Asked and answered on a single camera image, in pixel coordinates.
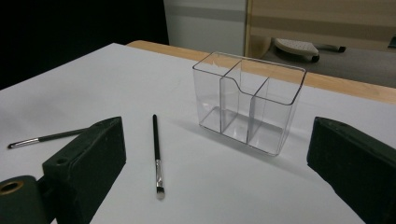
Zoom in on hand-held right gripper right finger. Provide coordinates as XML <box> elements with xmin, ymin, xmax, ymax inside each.
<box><xmin>306</xmin><ymin>117</ymin><xmax>396</xmax><ymax>224</ymax></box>

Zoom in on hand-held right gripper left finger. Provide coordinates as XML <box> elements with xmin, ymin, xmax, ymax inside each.
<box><xmin>42</xmin><ymin>116</ymin><xmax>127</xmax><ymax>224</ymax></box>

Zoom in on clear plastic organizer box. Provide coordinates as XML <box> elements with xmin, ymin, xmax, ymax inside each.
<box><xmin>191</xmin><ymin>50</ymin><xmax>307</xmax><ymax>157</ymax></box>

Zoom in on white board sheet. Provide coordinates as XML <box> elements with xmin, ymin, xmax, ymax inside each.
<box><xmin>0</xmin><ymin>42</ymin><xmax>396</xmax><ymax>224</ymax></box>

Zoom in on black curtain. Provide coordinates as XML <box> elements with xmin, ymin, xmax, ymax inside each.
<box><xmin>0</xmin><ymin>0</ymin><xmax>170</xmax><ymax>91</ymax></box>

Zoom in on office chair base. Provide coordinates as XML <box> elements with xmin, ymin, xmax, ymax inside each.
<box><xmin>274</xmin><ymin>37</ymin><xmax>347</xmax><ymax>63</ymax></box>

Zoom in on wooden desk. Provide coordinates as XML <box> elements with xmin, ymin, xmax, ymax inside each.
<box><xmin>244</xmin><ymin>0</ymin><xmax>396</xmax><ymax>59</ymax></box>

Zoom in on white cabinet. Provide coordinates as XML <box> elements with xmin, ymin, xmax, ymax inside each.
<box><xmin>163</xmin><ymin>0</ymin><xmax>248</xmax><ymax>57</ymax></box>

